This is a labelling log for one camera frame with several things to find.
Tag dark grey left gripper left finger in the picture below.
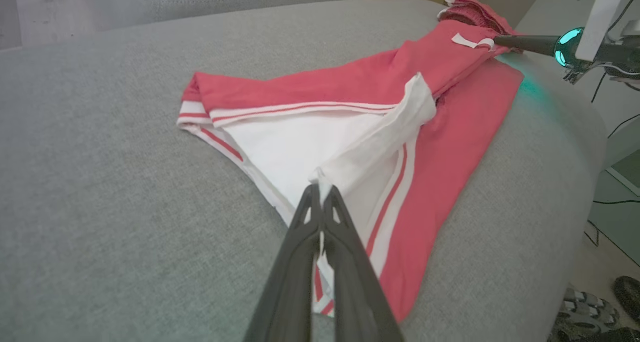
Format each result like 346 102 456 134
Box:
242 184 324 342

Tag grey and yellow sofa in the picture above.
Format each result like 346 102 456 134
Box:
0 0 608 342

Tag black rubber robot wheel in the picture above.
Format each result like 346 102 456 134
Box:
612 276 640 323

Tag red and white shirt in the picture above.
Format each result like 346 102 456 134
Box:
177 19 525 322

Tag grey treaded robot wheel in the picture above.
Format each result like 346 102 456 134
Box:
547 287 622 342

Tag red shorts with white trim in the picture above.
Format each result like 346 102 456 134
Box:
437 0 518 35

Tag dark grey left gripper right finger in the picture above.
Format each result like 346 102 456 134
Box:
322 184 406 342

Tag thin black cable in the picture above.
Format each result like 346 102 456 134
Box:
590 71 609 104
584 198 640 267
607 113 640 139

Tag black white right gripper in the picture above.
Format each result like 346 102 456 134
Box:
493 0 640 85

